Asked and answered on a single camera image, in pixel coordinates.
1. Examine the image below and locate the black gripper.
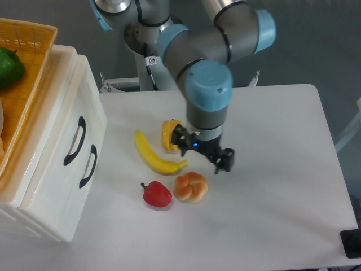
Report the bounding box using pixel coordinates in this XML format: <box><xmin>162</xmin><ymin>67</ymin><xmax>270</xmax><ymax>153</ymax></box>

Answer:
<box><xmin>170</xmin><ymin>124</ymin><xmax>235</xmax><ymax>174</ymax></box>

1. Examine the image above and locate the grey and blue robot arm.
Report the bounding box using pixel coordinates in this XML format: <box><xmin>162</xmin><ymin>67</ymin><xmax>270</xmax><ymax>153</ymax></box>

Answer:
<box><xmin>90</xmin><ymin>1</ymin><xmax>276</xmax><ymax>172</ymax></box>

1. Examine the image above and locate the white drawer cabinet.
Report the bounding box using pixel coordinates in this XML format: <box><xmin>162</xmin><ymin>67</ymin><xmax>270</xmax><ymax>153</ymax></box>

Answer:
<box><xmin>0</xmin><ymin>44</ymin><xmax>79</xmax><ymax>243</ymax></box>

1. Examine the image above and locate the knotted bread roll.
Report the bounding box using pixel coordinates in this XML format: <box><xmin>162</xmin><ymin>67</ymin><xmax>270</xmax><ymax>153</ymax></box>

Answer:
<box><xmin>173</xmin><ymin>172</ymin><xmax>209</xmax><ymax>203</ymax></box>

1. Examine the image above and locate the yellow bell pepper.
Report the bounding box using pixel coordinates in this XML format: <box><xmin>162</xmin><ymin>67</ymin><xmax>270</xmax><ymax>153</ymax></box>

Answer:
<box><xmin>161</xmin><ymin>119</ymin><xmax>183</xmax><ymax>151</ymax></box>

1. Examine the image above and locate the yellow banana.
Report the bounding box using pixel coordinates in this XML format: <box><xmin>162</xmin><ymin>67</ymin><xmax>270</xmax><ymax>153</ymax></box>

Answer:
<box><xmin>134</xmin><ymin>130</ymin><xmax>188</xmax><ymax>174</ymax></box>

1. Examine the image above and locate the red bell pepper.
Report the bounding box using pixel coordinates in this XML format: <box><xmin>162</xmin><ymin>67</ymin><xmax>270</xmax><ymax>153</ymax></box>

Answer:
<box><xmin>140</xmin><ymin>181</ymin><xmax>172</xmax><ymax>208</ymax></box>

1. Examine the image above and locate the black device at table corner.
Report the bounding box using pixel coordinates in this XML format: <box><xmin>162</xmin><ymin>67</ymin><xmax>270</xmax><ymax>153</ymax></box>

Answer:
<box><xmin>340</xmin><ymin>229</ymin><xmax>360</xmax><ymax>259</ymax></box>

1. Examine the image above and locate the orange woven basket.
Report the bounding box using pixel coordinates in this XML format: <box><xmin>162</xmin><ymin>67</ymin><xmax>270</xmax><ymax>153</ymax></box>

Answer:
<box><xmin>1</xmin><ymin>18</ymin><xmax>58</xmax><ymax>172</ymax></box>

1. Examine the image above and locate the green bell pepper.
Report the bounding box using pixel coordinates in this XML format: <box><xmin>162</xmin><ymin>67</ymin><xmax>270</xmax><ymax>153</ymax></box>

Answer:
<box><xmin>1</xmin><ymin>47</ymin><xmax>25</xmax><ymax>89</ymax></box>

